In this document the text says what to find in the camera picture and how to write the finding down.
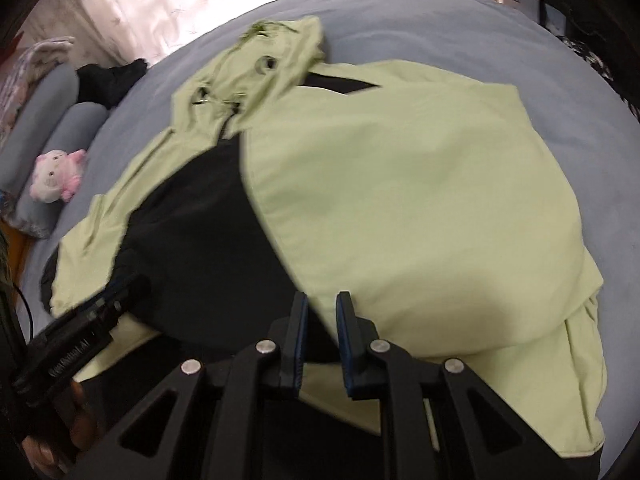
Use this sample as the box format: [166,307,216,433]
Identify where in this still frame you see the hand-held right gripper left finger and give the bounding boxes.
[70,291,308,480]

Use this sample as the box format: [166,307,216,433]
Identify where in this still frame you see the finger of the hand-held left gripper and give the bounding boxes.
[102,271,152,313]

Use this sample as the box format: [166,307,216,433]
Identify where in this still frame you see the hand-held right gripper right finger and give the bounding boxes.
[335,290,601,480]

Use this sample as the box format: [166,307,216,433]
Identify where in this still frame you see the light green and black jacket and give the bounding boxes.
[40,16,608,461]

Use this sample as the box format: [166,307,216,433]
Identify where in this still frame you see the person's left hand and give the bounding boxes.
[20,377,108,476]

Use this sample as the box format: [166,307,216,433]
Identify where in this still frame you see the pink and white plush toy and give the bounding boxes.
[29,148,89,204]

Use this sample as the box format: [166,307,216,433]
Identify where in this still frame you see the black knitted cloth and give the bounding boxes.
[76,58,150,110]

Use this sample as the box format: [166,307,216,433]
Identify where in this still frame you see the folded patterned blanket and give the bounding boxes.
[0,36,76,126]

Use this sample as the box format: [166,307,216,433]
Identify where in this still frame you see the white sheer curtain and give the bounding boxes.
[27,0,501,73]

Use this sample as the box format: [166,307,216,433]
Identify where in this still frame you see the blue fleece bed blanket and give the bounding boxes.
[10,0,640,480]

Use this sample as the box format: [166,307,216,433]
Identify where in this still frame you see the dark furniture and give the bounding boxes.
[515,0,640,123]

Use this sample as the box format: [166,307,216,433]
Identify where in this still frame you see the black cable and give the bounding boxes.
[10,280,36,343]

